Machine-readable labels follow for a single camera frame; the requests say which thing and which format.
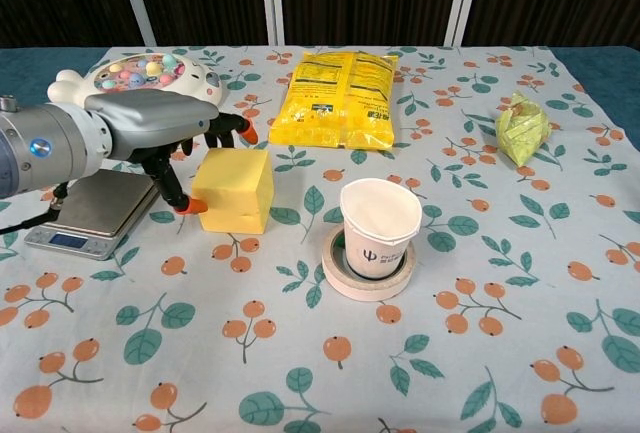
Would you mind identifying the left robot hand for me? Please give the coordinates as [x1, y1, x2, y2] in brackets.
[83, 88, 260, 217]

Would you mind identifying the silver digital scale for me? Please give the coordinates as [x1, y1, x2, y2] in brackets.
[23, 167, 160, 262]

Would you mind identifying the yellow foam block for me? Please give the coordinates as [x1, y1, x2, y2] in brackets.
[191, 147, 276, 235]

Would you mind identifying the white whale fishing toy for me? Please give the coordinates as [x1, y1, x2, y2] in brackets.
[47, 51, 224, 109]

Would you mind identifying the yellow snack bag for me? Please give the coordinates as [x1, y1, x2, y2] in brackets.
[268, 50, 401, 152]

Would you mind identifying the white paper cup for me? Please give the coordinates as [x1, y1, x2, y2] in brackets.
[340, 178, 423, 280]

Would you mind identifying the pale pink tape roll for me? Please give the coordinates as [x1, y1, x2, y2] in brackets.
[321, 228, 417, 300]

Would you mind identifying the floral leaf print tablecloth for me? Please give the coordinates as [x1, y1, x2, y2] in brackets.
[0, 45, 640, 433]

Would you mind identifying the crumpled green packet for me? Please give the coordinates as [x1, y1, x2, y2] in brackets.
[494, 91, 553, 168]

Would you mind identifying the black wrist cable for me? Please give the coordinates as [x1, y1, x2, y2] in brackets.
[0, 180, 69, 234]

